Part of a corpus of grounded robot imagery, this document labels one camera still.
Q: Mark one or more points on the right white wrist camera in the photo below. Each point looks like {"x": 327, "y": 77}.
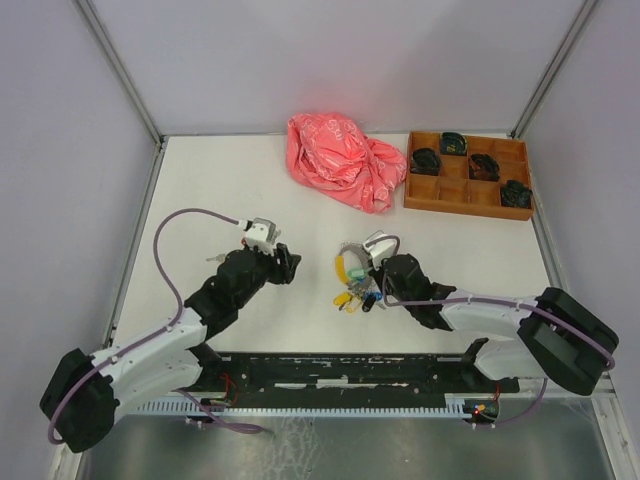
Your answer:
{"x": 381, "y": 243}

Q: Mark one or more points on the wooden compartment tray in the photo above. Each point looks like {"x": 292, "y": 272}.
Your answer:
{"x": 452, "y": 191}

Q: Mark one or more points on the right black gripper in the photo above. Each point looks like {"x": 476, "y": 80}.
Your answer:
{"x": 376, "y": 274}

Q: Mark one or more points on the dark roll centre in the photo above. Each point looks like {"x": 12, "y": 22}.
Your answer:
{"x": 483, "y": 167}

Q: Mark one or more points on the dark roll left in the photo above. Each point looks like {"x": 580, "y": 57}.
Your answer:
{"x": 425, "y": 161}

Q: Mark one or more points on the dark roll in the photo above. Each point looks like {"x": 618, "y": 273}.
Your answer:
{"x": 453, "y": 143}
{"x": 483, "y": 167}
{"x": 515, "y": 194}
{"x": 425, "y": 161}

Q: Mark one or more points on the dark roll top middle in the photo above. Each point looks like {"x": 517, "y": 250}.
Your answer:
{"x": 453, "y": 143}

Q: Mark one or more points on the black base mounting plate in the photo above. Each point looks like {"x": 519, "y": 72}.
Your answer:
{"x": 429, "y": 373}

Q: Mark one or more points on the keyring with yellow blue tags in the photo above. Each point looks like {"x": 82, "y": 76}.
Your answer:
{"x": 359, "y": 294}

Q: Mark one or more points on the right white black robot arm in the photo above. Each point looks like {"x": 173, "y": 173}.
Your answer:
{"x": 550, "y": 336}

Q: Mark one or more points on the white slotted cable duct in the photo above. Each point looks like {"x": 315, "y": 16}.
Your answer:
{"x": 352, "y": 403}

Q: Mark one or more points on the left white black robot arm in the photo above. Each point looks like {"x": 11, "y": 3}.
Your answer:
{"x": 89, "y": 393}

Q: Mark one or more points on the pink crumpled cloth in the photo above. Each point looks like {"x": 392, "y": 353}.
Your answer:
{"x": 330, "y": 154}

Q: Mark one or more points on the yellow tag key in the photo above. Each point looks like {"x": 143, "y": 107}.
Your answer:
{"x": 218, "y": 258}

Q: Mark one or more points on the green tag key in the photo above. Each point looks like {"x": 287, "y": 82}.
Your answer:
{"x": 357, "y": 273}

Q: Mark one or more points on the dark roll right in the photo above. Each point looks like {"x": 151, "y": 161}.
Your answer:
{"x": 515, "y": 194}

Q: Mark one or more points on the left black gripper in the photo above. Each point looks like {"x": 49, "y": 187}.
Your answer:
{"x": 284, "y": 271}

